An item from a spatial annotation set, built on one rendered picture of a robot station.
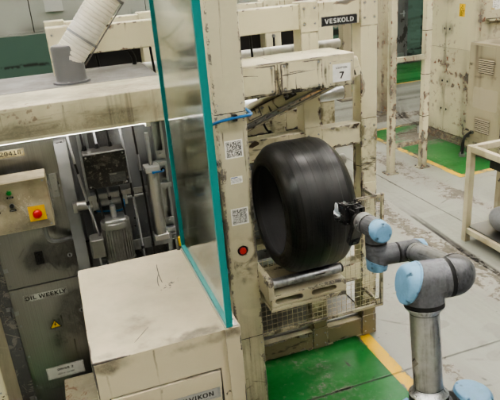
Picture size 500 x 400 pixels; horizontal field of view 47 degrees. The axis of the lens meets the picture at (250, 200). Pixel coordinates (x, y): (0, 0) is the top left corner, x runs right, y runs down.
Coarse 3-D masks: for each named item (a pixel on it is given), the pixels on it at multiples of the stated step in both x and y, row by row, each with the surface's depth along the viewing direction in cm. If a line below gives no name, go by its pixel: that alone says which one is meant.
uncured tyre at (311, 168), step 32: (256, 160) 257; (288, 160) 234; (320, 160) 235; (256, 192) 271; (288, 192) 230; (320, 192) 229; (352, 192) 236; (288, 224) 233; (320, 224) 230; (288, 256) 241; (320, 256) 239
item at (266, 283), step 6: (258, 264) 256; (258, 270) 252; (264, 276) 246; (264, 282) 245; (270, 282) 242; (264, 288) 247; (270, 288) 243; (264, 294) 249; (270, 294) 244; (270, 300) 245
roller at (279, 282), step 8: (336, 264) 257; (304, 272) 252; (312, 272) 253; (320, 272) 253; (328, 272) 255; (336, 272) 256; (280, 280) 248; (288, 280) 249; (296, 280) 250; (304, 280) 252
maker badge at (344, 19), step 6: (324, 18) 284; (330, 18) 285; (336, 18) 286; (342, 18) 287; (348, 18) 288; (354, 18) 289; (324, 24) 285; (330, 24) 286; (336, 24) 287; (342, 24) 288
